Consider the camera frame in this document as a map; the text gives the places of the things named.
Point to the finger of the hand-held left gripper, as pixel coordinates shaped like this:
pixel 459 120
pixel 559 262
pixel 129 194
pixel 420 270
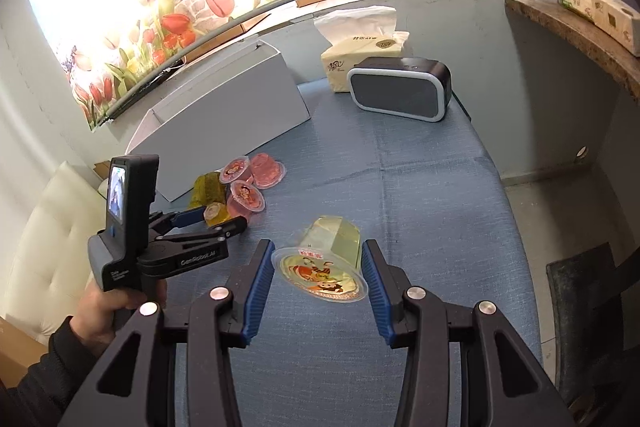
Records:
pixel 220 232
pixel 187 217

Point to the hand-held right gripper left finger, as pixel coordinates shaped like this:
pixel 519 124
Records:
pixel 257 292

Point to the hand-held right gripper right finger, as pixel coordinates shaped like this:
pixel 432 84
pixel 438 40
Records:
pixel 377 292

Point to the small yellow jelly cup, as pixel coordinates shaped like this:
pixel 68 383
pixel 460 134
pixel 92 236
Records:
pixel 216 213

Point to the white cardboard box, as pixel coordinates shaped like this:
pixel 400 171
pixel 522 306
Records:
pixel 240 107

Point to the person's left forearm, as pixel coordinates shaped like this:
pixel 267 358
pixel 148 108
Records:
pixel 45 377

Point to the person's left hand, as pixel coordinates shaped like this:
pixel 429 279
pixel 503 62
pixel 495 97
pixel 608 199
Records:
pixel 100 312

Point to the pink jelly cup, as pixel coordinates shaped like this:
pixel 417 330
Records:
pixel 235 168
pixel 267 168
pixel 245 199

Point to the brown cardboard piece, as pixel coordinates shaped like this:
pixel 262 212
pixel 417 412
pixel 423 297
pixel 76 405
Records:
pixel 101 170

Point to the cream leather sofa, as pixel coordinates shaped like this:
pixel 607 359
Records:
pixel 50 232

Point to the blue tablecloth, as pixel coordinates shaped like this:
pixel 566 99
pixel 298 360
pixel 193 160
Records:
pixel 425 207

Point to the brown cardboard box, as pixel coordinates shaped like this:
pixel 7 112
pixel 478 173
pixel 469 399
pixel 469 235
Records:
pixel 20 347

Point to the black speaker with pale rim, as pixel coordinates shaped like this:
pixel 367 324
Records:
pixel 395 92

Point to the tulip print window blind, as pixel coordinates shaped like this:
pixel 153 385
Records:
pixel 200 7

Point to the dark chair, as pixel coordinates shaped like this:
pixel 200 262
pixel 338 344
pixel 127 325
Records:
pixel 585 332

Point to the tissue pack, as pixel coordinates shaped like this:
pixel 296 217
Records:
pixel 350 62

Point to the speckled stone counter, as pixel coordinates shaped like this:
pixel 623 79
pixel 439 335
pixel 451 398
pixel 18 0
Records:
pixel 575 24

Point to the cream patterned carton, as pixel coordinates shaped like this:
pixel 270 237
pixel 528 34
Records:
pixel 600 9

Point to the round white wall plug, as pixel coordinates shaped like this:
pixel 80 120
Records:
pixel 581 152

